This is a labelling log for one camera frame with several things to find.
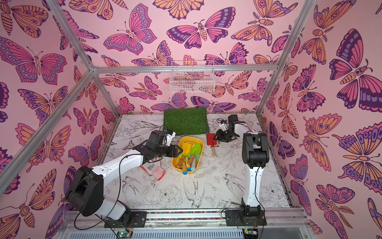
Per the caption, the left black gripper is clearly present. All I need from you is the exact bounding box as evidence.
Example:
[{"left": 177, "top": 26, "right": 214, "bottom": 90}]
[{"left": 154, "top": 144, "right": 184, "bottom": 158}]

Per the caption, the yellow shovel wooden handle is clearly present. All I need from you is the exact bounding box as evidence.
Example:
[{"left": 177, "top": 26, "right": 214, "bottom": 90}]
[{"left": 176, "top": 143, "right": 193, "bottom": 168}]

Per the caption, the yellow plastic storage box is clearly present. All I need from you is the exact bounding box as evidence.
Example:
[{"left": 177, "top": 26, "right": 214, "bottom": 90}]
[{"left": 171, "top": 136, "right": 204, "bottom": 175}]

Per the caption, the red shovel wooden handle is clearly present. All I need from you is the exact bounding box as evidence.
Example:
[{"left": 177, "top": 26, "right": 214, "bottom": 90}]
[{"left": 207, "top": 133, "right": 217, "bottom": 158}]

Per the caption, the green trowel wooden handle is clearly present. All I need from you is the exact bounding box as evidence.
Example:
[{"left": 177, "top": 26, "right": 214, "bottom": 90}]
[{"left": 187, "top": 143, "right": 202, "bottom": 165}]

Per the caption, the green trowel yellow handle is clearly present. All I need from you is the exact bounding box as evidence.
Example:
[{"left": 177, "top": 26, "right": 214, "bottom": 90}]
[{"left": 182, "top": 157, "right": 189, "bottom": 175}]

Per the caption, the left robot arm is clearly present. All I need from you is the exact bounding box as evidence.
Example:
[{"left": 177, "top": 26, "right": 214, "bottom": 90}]
[{"left": 65, "top": 130, "right": 183, "bottom": 224}]

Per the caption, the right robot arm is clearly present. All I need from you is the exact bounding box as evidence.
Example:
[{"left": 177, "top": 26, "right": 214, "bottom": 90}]
[{"left": 213, "top": 115, "right": 270, "bottom": 220}]

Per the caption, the red white garden glove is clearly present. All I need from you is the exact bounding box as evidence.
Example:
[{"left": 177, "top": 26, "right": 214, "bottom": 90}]
[{"left": 140, "top": 161, "right": 166, "bottom": 181}]

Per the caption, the artificial grass mat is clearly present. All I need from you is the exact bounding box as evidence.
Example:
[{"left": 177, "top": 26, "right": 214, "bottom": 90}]
[{"left": 163, "top": 108, "right": 210, "bottom": 135}]

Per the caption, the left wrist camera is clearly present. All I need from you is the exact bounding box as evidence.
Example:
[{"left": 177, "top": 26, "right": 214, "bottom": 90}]
[{"left": 164, "top": 130, "right": 176, "bottom": 146}]

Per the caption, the blue trowel white handle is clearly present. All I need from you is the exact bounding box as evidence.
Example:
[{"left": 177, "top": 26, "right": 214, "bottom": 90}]
[{"left": 191, "top": 154, "right": 200, "bottom": 171}]

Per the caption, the white wire basket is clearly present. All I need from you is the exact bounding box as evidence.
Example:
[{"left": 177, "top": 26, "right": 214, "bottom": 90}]
[{"left": 168, "top": 60, "right": 216, "bottom": 94}]

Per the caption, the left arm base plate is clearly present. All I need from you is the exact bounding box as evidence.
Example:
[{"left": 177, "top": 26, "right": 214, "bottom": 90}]
[{"left": 104, "top": 211, "right": 147, "bottom": 229}]

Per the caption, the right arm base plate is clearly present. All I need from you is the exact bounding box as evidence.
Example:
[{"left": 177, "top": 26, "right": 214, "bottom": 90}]
[{"left": 221, "top": 205, "right": 267, "bottom": 227}]

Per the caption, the aluminium frame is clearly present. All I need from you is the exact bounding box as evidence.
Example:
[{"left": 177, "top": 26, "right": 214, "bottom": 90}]
[{"left": 0, "top": 0, "right": 317, "bottom": 239}]

